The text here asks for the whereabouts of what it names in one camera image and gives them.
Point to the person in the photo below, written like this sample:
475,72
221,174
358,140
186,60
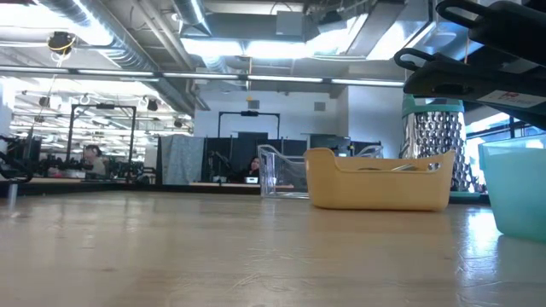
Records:
94,160
254,166

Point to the square wall vent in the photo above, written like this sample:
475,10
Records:
320,106
253,105

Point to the black gantry frame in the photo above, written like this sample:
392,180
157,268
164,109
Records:
69,136
249,113

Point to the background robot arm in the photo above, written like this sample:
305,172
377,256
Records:
219,164

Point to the black aluminium table frame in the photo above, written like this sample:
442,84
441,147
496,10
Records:
128,187

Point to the translucent teal plastic bin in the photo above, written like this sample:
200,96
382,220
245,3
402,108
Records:
516,192

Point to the grey fabric partition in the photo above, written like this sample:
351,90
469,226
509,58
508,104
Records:
181,158

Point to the clear plastic bin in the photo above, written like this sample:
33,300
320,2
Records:
277,175

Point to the black partition screen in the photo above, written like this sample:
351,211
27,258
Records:
239,147
328,143

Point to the yellow plastic bin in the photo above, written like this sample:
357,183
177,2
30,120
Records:
375,187

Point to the steel box grater teal trim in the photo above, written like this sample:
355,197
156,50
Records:
435,140

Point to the grey ceiling unit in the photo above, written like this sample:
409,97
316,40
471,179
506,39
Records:
290,25

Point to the silver ventilation duct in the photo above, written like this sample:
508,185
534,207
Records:
128,47

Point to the metal ceiling duct box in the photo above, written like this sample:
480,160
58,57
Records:
401,30

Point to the long ceiling light strip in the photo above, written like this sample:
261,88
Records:
200,76

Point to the metal scoop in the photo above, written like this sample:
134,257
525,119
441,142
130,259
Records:
405,167

